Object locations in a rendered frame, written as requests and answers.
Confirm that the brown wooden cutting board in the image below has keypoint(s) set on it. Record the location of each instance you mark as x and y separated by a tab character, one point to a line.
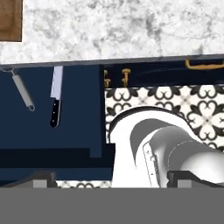
10	19

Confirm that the navy cupboard base panel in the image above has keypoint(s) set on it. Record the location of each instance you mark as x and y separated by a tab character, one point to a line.
73	166

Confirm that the navy drawer front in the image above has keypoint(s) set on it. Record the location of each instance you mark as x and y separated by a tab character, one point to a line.
163	75

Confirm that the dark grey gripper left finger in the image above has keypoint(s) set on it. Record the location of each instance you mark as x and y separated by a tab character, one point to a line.
43	176

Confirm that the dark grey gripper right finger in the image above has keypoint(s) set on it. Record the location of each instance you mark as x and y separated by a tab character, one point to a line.
175	176

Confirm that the navy cupboard door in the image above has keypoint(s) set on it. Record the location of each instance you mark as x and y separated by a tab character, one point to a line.
78	110

